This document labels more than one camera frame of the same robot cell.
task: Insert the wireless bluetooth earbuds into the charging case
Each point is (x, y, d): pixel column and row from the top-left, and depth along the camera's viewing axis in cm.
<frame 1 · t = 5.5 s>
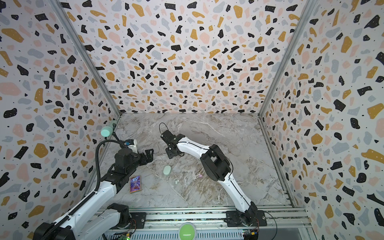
left hand: (148, 149, 83), fingers open
right hand: (172, 150, 97), fingers open
mint green earbud case: (167, 170, 92), point 2 cm above the table
colourful trading card: (135, 184, 85), point 2 cm above the table
mint green earbud: (176, 181, 88), on the table
pink earbud: (200, 176, 90), on the table

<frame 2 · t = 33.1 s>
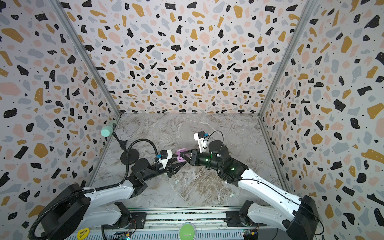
left hand: (185, 158, 71), fingers open
right hand: (180, 153, 64), fingers closed
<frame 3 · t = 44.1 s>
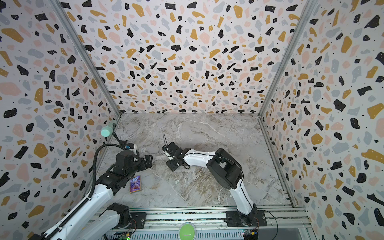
left hand: (146, 156, 81), fingers open
right hand: (171, 160, 93), fingers open
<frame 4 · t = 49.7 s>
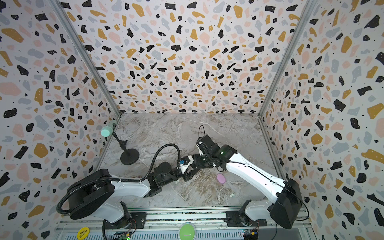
left hand: (199, 161, 76), fingers open
right hand: (192, 162, 75), fingers open
pink earbud charging case: (221, 178, 89), on the table
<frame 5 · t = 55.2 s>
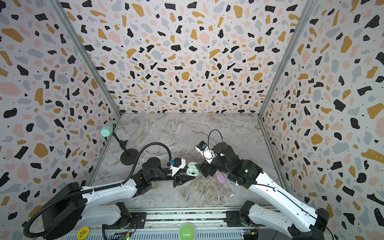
left hand: (195, 172, 69), fingers open
right hand: (201, 156, 69), fingers open
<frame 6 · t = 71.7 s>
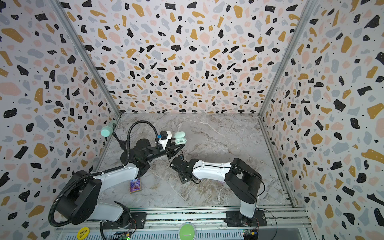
left hand: (183, 141, 75), fingers open
right hand: (185, 173, 87), fingers open
